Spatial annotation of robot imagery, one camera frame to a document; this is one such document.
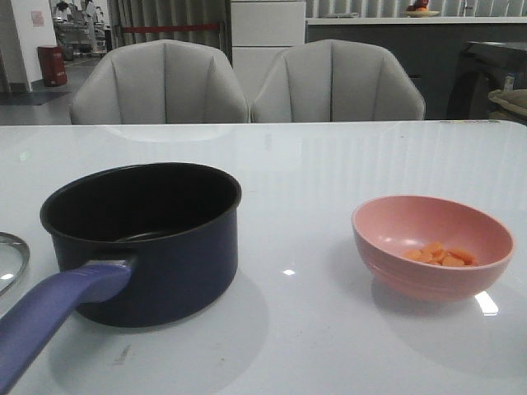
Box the right grey upholstered chair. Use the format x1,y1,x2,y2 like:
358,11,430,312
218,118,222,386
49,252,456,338
250,39,426,123

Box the red barrier belt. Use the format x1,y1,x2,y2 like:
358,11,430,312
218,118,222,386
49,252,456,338
121,23,221,34

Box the beige cushion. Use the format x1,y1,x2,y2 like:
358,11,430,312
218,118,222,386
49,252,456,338
487,89,527,125

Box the grey upholstered chair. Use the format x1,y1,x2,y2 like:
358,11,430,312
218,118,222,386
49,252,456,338
70,39,250,125
250,39,426,123

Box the left grey upholstered chair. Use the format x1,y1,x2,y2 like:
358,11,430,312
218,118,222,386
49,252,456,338
70,39,250,125

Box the grey counter white top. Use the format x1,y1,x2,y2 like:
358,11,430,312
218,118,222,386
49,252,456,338
306,16,526,119

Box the red bin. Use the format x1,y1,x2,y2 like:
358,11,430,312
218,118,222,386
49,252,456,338
37,45,68,87

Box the dark blue saucepan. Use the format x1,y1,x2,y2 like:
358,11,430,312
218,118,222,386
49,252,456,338
1,162,242,393

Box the white cabinet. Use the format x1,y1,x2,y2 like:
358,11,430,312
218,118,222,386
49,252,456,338
231,1,305,101

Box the fruit plate on counter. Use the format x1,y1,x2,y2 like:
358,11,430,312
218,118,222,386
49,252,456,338
403,0,440,17

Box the glass pot lid blue knob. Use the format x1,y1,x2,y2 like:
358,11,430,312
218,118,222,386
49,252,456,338
1,232,30,295

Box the pink plastic bowl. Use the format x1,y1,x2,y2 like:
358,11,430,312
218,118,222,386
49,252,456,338
352,195,515,302

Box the orange ham slices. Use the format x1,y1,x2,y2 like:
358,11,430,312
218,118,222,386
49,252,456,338
403,242,478,267

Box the dark appliance at right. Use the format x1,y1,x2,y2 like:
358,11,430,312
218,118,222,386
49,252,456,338
446,41,526,119

